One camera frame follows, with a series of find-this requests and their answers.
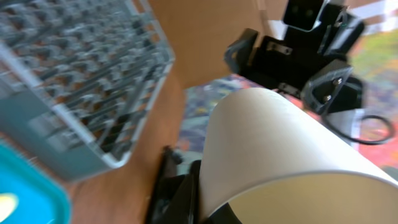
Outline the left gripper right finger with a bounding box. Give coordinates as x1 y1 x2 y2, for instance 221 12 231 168
206 203 242 224

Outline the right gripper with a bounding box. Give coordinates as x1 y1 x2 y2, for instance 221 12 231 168
224 28 364 114

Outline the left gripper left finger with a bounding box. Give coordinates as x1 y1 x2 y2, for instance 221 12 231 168
144 146 201 224

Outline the white cup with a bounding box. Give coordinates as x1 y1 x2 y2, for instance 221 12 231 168
199 88 397 224

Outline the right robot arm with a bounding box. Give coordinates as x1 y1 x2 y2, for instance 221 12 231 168
224 0 365 115

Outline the grey dishwasher rack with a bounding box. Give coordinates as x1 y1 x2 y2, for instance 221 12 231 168
1 0 175 181

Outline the teal serving tray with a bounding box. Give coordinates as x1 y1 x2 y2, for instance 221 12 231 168
1 141 72 224

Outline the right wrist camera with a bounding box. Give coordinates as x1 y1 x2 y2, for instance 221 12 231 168
282 0 328 32

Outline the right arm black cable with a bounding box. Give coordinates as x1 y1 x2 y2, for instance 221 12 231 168
322 113 396 146

